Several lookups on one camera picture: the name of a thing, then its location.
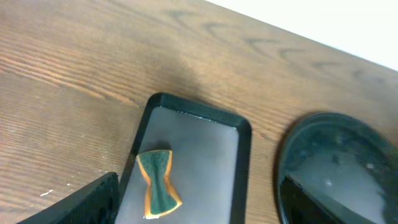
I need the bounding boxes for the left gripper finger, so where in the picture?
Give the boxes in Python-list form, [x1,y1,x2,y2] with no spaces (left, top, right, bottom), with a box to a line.
[19,172,120,224]

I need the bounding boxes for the yellow green scrub sponge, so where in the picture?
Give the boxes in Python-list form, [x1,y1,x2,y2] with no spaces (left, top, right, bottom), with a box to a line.
[136,149,183,220]

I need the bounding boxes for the black rectangular tray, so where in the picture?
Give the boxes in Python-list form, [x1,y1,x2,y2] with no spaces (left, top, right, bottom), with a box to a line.
[116,93,252,223]

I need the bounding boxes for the black round serving tray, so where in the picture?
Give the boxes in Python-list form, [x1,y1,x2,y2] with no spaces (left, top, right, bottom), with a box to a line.
[274,112,397,223]

